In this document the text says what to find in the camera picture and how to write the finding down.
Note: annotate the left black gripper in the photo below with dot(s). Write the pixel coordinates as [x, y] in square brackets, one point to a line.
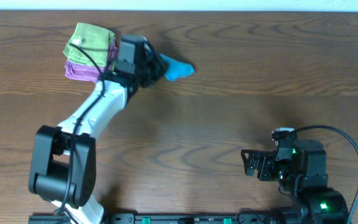
[153, 68]

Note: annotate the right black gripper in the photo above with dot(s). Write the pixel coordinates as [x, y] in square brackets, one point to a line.
[260, 165]

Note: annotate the blue microfiber cloth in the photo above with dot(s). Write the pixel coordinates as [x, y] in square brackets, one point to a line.
[177, 69]

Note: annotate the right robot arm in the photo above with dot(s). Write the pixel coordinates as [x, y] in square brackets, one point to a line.
[299, 167]

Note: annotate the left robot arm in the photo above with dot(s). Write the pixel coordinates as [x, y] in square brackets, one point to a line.
[63, 165]

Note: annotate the green folded cloth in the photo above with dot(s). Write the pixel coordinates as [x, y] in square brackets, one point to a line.
[93, 40]

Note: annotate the purple folded cloth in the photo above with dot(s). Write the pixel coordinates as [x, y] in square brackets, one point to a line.
[79, 72]

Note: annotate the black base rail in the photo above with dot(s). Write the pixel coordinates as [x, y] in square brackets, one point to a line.
[244, 218]

